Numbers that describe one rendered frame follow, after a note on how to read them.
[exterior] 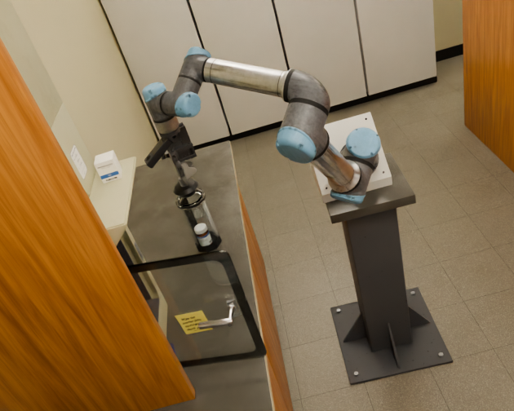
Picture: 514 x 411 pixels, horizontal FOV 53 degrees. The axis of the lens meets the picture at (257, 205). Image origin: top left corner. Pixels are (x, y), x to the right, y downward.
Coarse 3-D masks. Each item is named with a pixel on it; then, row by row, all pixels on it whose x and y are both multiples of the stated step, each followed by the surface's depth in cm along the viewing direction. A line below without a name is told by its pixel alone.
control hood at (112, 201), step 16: (128, 160) 141; (96, 176) 138; (128, 176) 134; (96, 192) 131; (112, 192) 129; (128, 192) 127; (96, 208) 125; (112, 208) 123; (128, 208) 122; (112, 224) 118
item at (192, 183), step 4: (180, 180) 178; (188, 180) 182; (192, 180) 181; (176, 184) 182; (180, 184) 179; (184, 184) 179; (188, 184) 180; (192, 184) 179; (196, 184) 180; (176, 188) 179; (180, 188) 179; (184, 188) 178; (188, 188) 178; (192, 188) 178; (196, 188) 180; (176, 192) 179; (180, 192) 178; (184, 192) 177; (188, 192) 177; (192, 192) 179; (180, 196) 179; (184, 196) 179; (188, 196) 179
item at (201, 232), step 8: (200, 192) 185; (176, 200) 184; (184, 200) 188; (192, 200) 189; (200, 200) 180; (192, 208) 180; (200, 208) 182; (184, 216) 185; (192, 216) 183; (200, 216) 184; (208, 216) 187; (192, 224) 186; (200, 224) 185; (208, 224) 187; (192, 232) 189; (200, 232) 187; (208, 232) 188; (216, 232) 193; (200, 240) 190; (208, 240) 190
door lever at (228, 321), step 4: (228, 308) 130; (232, 308) 130; (236, 308) 130; (228, 312) 129; (232, 312) 129; (228, 316) 128; (232, 316) 128; (208, 320) 128; (212, 320) 128; (216, 320) 127; (220, 320) 127; (224, 320) 127; (228, 320) 126; (232, 320) 126; (200, 324) 128; (204, 324) 127; (208, 324) 127; (212, 324) 127; (216, 324) 127; (220, 324) 127; (224, 324) 126; (228, 324) 126; (232, 324) 126; (200, 328) 128; (204, 328) 128; (208, 328) 128
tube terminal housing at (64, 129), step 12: (60, 108) 129; (60, 120) 127; (72, 120) 134; (60, 132) 124; (72, 132) 132; (60, 144) 122; (72, 144) 130; (84, 144) 138; (84, 156) 136; (84, 180) 131; (132, 240) 157; (132, 252) 161
